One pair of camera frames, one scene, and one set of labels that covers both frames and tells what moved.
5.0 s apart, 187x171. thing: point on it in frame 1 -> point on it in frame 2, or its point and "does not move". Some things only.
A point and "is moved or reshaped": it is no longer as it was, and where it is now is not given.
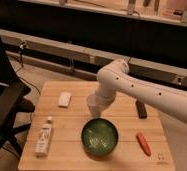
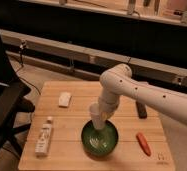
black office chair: x=7 y=96 does not move
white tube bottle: x=41 y=149 does not move
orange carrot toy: x=144 y=144 does not move
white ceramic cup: x=93 y=103 is moved or reshaped
